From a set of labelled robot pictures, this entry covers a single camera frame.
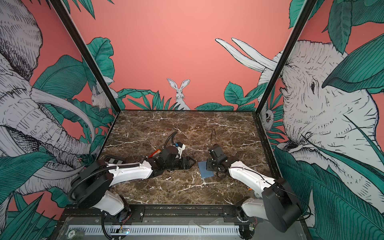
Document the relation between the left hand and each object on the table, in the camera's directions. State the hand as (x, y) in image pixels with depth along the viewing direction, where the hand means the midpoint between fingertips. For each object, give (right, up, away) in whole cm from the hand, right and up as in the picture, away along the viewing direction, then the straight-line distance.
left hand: (194, 161), depth 82 cm
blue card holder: (+6, -9, +7) cm, 13 cm away
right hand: (+8, -2, +5) cm, 9 cm away
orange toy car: (+26, -8, -15) cm, 31 cm away
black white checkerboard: (-52, -1, +9) cm, 53 cm away
